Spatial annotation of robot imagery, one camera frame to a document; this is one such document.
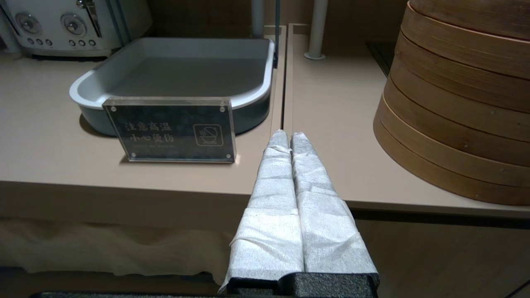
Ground thin teal rack rods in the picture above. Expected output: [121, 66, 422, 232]
[106, 0, 133, 47]

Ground dark cooktop panel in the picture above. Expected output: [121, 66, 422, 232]
[366, 41, 400, 78]

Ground woven bamboo steamer lid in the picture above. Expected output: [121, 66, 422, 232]
[408, 0, 530, 41]

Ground thin white upright pole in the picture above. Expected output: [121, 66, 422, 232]
[250, 0, 266, 38]

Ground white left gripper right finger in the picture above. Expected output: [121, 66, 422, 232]
[291, 132, 379, 298]

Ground thick white upright pole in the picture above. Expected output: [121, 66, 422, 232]
[304, 0, 330, 60]

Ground clear acrylic warning sign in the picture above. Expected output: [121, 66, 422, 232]
[102, 97, 237, 164]

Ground teal rack double post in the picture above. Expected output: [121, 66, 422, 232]
[272, 0, 283, 69]

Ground white toaster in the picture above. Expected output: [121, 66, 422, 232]
[0, 0, 154, 58]

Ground beige table skirt cloth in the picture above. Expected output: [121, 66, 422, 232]
[0, 219, 234, 277]

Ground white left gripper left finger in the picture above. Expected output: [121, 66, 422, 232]
[219, 130, 306, 295]

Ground tall bamboo steamer stack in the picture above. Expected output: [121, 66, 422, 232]
[373, 2, 530, 206]

